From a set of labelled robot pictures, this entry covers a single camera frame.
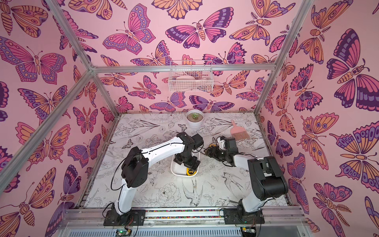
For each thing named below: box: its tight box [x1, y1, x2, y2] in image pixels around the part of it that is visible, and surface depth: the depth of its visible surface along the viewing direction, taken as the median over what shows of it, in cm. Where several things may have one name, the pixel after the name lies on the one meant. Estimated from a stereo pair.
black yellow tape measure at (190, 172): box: [186, 167, 197, 176], surface depth 88 cm
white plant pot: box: [186, 109, 205, 129], surface depth 106 cm
